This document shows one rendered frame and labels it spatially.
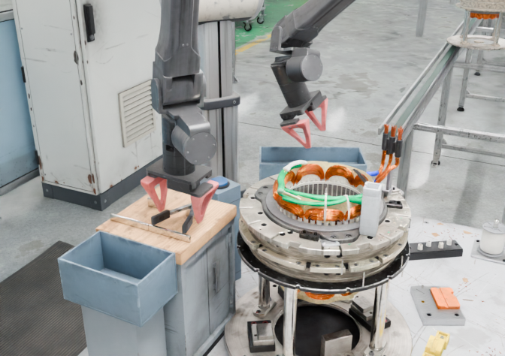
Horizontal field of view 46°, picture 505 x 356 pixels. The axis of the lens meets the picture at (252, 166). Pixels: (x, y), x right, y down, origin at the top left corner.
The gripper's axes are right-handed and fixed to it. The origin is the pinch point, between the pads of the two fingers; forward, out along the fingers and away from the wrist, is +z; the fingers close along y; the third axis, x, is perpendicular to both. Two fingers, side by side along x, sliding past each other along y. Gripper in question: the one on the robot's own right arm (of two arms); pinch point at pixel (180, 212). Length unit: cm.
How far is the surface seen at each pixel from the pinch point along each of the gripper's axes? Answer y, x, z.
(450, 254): 44, 58, 29
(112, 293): -1.1, -19.0, 5.8
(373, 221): 34.1, 7.4, -4.5
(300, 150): 5.4, 45.5, 4.4
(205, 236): 5.5, -0.2, 3.5
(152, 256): -0.5, -8.6, 4.7
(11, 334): -112, 44, 114
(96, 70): -151, 153, 40
